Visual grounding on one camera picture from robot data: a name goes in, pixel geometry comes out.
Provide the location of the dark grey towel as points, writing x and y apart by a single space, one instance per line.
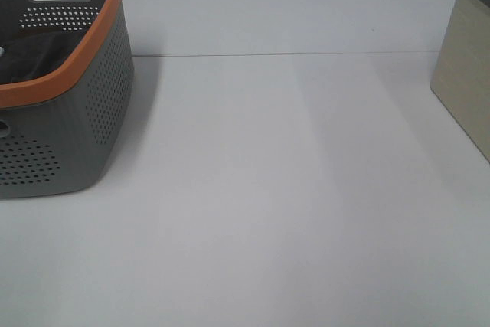
36 55

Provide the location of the grey orange-rimmed laundry basket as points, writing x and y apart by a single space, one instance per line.
57 131

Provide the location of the beige grey-rimmed bin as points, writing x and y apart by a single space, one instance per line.
461 76

